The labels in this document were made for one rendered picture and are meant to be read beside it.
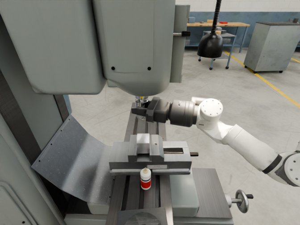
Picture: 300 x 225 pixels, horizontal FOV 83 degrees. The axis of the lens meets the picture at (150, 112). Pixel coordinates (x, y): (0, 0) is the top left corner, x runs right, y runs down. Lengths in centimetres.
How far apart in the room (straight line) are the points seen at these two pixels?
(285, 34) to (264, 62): 68
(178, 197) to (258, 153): 44
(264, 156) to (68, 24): 57
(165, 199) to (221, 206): 36
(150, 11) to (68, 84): 27
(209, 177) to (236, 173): 110
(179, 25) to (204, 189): 80
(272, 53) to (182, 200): 457
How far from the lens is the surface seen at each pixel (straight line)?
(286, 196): 222
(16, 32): 51
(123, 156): 76
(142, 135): 73
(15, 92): 65
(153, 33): 43
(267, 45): 493
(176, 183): 89
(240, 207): 119
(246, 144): 55
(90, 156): 90
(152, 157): 71
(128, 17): 42
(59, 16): 45
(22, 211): 89
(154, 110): 56
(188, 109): 55
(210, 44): 55
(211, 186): 104
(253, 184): 214
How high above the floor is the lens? 156
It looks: 34 degrees down
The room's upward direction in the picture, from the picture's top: straight up
